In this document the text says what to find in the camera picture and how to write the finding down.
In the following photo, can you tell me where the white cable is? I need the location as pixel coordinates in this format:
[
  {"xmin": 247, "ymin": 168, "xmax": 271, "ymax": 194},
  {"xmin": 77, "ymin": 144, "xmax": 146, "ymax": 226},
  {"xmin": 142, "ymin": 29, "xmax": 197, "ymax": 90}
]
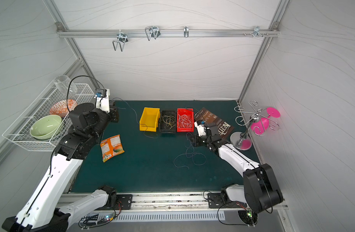
[{"xmin": 178, "ymin": 113, "xmax": 194, "ymax": 130}]

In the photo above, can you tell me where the yellow cable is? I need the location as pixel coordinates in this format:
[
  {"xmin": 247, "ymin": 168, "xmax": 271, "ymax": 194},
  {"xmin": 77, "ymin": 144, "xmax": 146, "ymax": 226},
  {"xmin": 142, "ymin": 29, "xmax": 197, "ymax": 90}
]
[{"xmin": 161, "ymin": 114, "xmax": 176, "ymax": 130}]

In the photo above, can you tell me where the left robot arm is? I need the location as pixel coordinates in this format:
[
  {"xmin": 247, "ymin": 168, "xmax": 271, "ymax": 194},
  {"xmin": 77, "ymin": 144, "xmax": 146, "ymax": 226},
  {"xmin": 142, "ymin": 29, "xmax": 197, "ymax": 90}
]
[{"xmin": 2, "ymin": 102, "xmax": 119, "ymax": 232}]

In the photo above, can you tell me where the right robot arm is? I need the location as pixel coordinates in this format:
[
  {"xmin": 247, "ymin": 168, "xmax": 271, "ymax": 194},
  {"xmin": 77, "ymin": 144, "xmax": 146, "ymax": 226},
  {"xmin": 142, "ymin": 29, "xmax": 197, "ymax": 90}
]
[{"xmin": 191, "ymin": 123, "xmax": 284, "ymax": 213}]

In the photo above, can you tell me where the red plastic bin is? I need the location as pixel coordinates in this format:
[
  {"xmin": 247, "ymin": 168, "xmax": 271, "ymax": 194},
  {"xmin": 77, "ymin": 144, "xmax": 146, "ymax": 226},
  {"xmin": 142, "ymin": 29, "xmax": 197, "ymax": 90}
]
[{"xmin": 176, "ymin": 108, "xmax": 194, "ymax": 132}]

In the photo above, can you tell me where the brown chips bag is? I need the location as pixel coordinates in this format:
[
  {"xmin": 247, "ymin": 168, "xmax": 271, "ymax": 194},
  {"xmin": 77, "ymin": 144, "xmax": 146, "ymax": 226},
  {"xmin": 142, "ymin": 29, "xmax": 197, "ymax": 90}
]
[{"xmin": 194, "ymin": 107, "xmax": 234, "ymax": 139}]

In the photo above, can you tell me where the orange snack packet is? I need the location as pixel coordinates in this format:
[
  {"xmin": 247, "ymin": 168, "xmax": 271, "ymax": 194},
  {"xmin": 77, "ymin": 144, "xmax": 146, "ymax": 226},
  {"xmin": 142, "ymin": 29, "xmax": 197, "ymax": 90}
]
[{"xmin": 100, "ymin": 135, "xmax": 125, "ymax": 162}]

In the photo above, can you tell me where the black plastic bin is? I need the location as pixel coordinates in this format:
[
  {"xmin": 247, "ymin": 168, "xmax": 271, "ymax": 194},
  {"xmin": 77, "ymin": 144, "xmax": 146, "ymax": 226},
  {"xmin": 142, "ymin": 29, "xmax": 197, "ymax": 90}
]
[{"xmin": 159, "ymin": 110, "xmax": 177, "ymax": 134}]

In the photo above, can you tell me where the yellow plastic bin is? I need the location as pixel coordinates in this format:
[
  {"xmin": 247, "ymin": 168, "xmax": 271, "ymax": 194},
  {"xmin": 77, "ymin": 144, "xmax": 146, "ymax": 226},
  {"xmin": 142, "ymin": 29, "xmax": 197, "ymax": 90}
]
[{"xmin": 139, "ymin": 107, "xmax": 161, "ymax": 132}]

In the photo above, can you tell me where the green tabletop mat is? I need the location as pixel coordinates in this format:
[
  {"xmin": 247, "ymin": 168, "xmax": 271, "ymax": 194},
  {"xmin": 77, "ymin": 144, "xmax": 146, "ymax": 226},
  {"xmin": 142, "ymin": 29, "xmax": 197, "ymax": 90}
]
[{"xmin": 72, "ymin": 100, "xmax": 244, "ymax": 193}]

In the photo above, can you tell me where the silver glass holder stand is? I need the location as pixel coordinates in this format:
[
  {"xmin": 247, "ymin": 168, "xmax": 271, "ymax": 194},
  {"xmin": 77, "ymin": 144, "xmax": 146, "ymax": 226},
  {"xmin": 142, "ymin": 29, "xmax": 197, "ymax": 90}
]
[{"xmin": 230, "ymin": 101, "xmax": 281, "ymax": 151}]

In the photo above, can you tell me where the orange patterned bowl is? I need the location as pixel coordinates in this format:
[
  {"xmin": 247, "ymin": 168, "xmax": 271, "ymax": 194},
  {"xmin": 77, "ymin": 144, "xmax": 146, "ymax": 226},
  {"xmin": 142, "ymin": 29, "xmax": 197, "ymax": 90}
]
[{"xmin": 49, "ymin": 99, "xmax": 78, "ymax": 118}]

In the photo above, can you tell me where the clear glass cup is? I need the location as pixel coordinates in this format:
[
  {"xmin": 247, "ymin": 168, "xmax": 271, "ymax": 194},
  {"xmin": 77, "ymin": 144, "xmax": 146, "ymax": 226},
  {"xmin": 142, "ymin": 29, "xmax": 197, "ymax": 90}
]
[{"xmin": 54, "ymin": 75, "xmax": 78, "ymax": 97}]

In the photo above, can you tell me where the pink plastic wine glass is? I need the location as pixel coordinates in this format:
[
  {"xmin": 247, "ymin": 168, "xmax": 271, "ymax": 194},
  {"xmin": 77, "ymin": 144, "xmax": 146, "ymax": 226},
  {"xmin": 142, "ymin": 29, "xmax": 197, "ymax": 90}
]
[{"xmin": 237, "ymin": 107, "xmax": 281, "ymax": 150}]

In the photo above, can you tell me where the green bowl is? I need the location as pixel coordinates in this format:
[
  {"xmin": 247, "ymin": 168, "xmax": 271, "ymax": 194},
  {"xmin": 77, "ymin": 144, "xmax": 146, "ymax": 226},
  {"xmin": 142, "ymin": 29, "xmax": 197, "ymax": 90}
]
[{"xmin": 30, "ymin": 115, "xmax": 63, "ymax": 140}]

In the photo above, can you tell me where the metal double hook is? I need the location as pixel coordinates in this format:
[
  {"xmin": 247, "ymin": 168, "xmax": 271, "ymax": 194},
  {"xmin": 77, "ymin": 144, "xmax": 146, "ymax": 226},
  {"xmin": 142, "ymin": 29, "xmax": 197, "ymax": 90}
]
[{"xmin": 112, "ymin": 31, "xmax": 128, "ymax": 52}]

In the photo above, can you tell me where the metal loop hook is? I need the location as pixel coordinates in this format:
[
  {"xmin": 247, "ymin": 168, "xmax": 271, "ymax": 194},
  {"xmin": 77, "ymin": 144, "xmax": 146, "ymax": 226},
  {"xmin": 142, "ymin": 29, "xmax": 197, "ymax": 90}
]
[{"xmin": 145, "ymin": 26, "xmax": 161, "ymax": 41}]

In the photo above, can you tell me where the small metal hook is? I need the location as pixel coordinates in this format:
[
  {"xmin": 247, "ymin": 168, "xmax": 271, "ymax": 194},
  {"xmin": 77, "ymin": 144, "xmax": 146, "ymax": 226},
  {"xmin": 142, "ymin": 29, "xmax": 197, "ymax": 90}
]
[{"xmin": 183, "ymin": 26, "xmax": 189, "ymax": 38}]

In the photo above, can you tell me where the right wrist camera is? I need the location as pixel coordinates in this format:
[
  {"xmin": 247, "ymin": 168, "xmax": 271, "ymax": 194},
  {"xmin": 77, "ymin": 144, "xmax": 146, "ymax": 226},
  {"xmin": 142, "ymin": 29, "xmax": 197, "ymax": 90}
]
[{"xmin": 194, "ymin": 120, "xmax": 207, "ymax": 137}]

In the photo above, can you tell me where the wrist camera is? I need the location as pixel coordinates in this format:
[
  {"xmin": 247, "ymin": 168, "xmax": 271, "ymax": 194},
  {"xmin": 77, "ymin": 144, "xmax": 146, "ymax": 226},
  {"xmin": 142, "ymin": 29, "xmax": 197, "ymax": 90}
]
[
  {"xmin": 94, "ymin": 89, "xmax": 110, "ymax": 113},
  {"xmin": 194, "ymin": 120, "xmax": 207, "ymax": 137}
]

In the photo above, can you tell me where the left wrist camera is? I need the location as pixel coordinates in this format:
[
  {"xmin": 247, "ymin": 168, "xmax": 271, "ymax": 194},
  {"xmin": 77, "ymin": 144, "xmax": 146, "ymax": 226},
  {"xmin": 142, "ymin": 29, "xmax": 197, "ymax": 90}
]
[{"xmin": 94, "ymin": 89, "xmax": 110, "ymax": 113}]

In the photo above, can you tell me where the aluminium front rail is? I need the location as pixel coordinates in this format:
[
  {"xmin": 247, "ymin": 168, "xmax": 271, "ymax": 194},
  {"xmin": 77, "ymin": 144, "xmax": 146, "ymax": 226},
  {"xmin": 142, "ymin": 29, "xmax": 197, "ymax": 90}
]
[{"xmin": 49, "ymin": 190, "xmax": 289, "ymax": 215}]

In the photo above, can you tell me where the aluminium rail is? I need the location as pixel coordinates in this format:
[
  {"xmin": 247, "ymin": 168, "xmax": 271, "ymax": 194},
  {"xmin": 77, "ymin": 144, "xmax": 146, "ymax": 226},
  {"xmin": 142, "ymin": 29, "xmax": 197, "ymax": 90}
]
[
  {"xmin": 57, "ymin": 28, "xmax": 280, "ymax": 39},
  {"xmin": 49, "ymin": 190, "xmax": 289, "ymax": 215}
]

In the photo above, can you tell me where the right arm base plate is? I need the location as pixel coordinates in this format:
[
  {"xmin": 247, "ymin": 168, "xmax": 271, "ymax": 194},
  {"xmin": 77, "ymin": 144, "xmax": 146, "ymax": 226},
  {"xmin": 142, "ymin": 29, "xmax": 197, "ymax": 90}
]
[{"xmin": 204, "ymin": 192, "xmax": 248, "ymax": 209}]

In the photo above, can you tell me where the white wire basket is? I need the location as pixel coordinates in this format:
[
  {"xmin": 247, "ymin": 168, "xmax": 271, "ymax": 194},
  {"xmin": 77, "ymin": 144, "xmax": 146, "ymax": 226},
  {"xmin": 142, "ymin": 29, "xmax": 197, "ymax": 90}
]
[{"xmin": 3, "ymin": 83, "xmax": 94, "ymax": 151}]

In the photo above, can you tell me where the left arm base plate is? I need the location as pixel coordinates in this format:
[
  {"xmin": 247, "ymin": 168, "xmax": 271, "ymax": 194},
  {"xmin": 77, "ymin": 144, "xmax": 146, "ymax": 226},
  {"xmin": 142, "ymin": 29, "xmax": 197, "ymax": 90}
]
[{"xmin": 115, "ymin": 194, "xmax": 133, "ymax": 211}]

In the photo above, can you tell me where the aluminium top rail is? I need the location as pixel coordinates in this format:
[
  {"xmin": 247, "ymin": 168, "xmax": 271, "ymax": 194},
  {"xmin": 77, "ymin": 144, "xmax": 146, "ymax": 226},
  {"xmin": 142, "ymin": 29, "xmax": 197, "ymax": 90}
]
[{"xmin": 57, "ymin": 28, "xmax": 280, "ymax": 39}]

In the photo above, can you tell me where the metal bracket hook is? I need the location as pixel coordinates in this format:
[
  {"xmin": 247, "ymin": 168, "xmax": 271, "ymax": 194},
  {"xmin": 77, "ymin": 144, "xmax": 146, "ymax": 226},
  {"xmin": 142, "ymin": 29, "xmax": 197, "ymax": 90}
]
[{"xmin": 243, "ymin": 26, "xmax": 269, "ymax": 38}]

